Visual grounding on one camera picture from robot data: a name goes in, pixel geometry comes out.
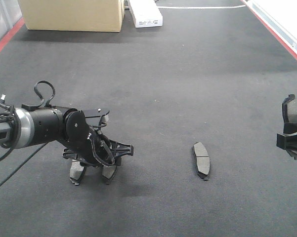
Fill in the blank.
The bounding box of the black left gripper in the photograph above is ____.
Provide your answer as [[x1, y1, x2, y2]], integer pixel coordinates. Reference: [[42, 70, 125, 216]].
[[62, 128, 134, 167]]

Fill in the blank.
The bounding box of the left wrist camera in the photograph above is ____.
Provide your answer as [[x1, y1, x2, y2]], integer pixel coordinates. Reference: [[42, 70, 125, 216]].
[[83, 108, 110, 126]]

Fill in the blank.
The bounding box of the cardboard box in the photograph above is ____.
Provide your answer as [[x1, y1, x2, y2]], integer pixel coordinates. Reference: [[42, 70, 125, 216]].
[[18, 0, 125, 32]]

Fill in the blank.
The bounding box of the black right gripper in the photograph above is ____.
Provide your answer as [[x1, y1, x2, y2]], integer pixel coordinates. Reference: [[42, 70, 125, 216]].
[[276, 122, 297, 159]]

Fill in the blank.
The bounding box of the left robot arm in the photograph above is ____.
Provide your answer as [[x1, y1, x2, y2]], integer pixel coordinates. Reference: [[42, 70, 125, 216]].
[[0, 106, 133, 167]]

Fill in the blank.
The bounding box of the white long box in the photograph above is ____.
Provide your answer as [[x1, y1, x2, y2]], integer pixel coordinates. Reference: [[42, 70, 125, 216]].
[[127, 0, 163, 28]]

